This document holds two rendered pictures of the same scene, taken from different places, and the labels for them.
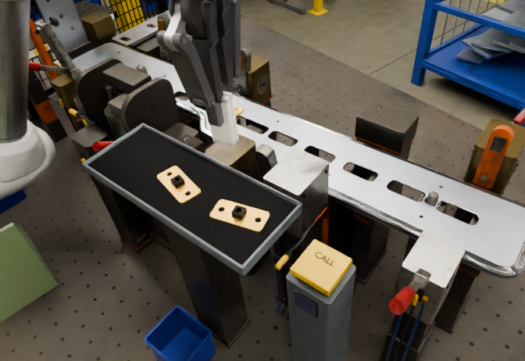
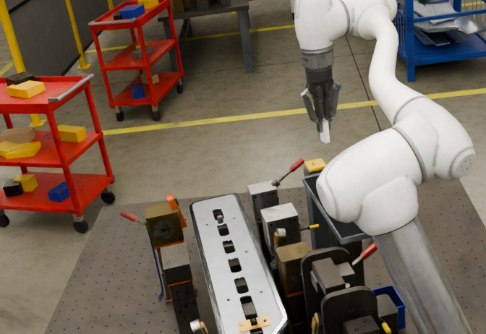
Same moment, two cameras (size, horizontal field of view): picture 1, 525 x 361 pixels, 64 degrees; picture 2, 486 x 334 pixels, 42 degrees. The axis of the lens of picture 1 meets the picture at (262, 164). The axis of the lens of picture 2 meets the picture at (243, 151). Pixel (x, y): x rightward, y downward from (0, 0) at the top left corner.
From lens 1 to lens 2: 214 cm
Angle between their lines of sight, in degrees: 103
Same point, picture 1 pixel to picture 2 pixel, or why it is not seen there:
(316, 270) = (319, 162)
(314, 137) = (222, 276)
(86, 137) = (384, 304)
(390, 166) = (211, 242)
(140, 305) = not seen: outside the picture
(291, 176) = (284, 210)
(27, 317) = not seen: outside the picture
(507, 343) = not seen: hidden behind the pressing
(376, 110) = (173, 261)
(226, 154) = (299, 248)
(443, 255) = (258, 186)
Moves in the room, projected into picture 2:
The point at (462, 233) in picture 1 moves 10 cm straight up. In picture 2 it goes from (229, 207) to (225, 183)
